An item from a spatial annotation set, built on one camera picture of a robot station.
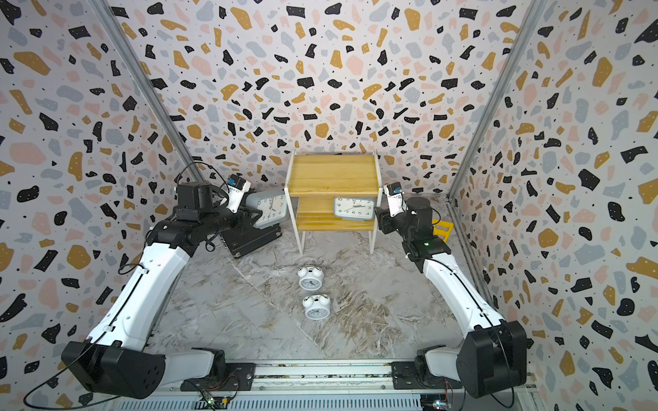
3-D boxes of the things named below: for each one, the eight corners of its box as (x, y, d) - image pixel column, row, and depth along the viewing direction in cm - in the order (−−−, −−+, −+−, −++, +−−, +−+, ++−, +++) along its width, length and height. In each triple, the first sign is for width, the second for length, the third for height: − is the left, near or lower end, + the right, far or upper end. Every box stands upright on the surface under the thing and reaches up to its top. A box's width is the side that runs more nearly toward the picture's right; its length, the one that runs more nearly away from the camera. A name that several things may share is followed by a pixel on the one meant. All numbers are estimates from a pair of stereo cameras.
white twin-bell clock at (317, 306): (305, 320, 87) (302, 309, 79) (307, 305, 90) (303, 294, 82) (329, 320, 87) (328, 309, 79) (330, 306, 90) (329, 294, 82)
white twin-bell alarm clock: (300, 291, 93) (296, 278, 86) (302, 278, 97) (298, 264, 89) (322, 291, 94) (320, 278, 86) (323, 278, 97) (321, 265, 89)
